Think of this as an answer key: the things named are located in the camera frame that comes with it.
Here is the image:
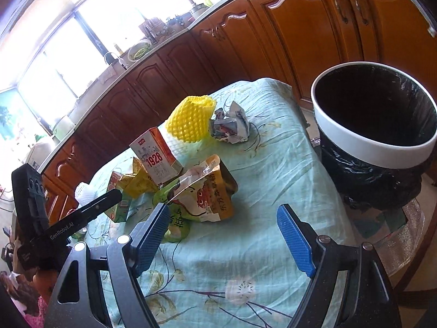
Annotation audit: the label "green floral tablecloth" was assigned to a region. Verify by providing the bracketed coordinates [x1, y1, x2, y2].
[82, 77, 359, 328]

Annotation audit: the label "small white foam net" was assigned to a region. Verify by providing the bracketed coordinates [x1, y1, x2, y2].
[74, 183, 103, 209]

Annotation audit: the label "metal cabinet door handle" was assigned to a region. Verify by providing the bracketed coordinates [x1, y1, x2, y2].
[333, 0, 349, 24]
[353, 0, 369, 26]

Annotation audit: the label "orange snack pouch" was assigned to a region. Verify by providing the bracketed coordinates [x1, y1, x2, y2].
[167, 154, 238, 222]

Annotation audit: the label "kitchen window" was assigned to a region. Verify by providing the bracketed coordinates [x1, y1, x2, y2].
[0, 0, 192, 124]

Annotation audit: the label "yellow snack wrapper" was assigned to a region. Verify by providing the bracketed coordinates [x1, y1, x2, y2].
[121, 157, 159, 199]

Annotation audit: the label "grey kitchen countertop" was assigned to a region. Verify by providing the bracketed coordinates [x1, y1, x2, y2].
[37, 0, 338, 175]

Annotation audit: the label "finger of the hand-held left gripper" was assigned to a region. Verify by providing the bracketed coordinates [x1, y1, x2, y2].
[69, 189, 123, 237]

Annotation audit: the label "chrome sink faucet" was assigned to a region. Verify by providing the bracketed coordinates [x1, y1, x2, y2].
[104, 52, 128, 71]

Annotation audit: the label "beach wall poster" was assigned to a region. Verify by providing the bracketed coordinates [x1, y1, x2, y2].
[0, 89, 35, 140]

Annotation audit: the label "wooden kitchen cabinets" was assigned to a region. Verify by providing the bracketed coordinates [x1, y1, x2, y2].
[39, 0, 434, 219]

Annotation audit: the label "silver wrapper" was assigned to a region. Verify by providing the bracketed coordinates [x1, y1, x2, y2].
[209, 101, 251, 143]

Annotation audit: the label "metal cooking pot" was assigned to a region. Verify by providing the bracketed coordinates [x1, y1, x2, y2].
[189, 2, 209, 21]

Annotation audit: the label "person's left forearm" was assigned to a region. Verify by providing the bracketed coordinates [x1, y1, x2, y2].
[14, 294, 46, 328]

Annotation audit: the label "yellow foam fruit net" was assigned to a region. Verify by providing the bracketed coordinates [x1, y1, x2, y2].
[166, 96, 217, 144]

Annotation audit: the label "orange green juice box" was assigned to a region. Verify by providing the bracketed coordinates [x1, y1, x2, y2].
[104, 171, 134, 224]

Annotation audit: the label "bowl of green vegetables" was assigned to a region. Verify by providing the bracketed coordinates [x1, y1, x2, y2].
[127, 39, 152, 61]

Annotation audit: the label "white red milk carton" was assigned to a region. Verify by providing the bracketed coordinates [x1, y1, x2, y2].
[130, 127, 184, 186]

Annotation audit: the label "white round appliance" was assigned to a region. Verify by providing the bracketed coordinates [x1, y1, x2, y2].
[51, 114, 76, 140]

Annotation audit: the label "utensil holder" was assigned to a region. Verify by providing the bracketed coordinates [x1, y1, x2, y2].
[141, 19, 164, 42]

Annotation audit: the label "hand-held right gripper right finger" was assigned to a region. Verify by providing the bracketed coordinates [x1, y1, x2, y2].
[276, 204, 403, 328]

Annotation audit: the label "white trash bin black liner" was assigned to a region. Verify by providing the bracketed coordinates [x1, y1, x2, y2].
[311, 61, 437, 212]

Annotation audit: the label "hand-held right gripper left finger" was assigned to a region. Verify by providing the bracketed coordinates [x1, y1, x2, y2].
[43, 203, 171, 328]

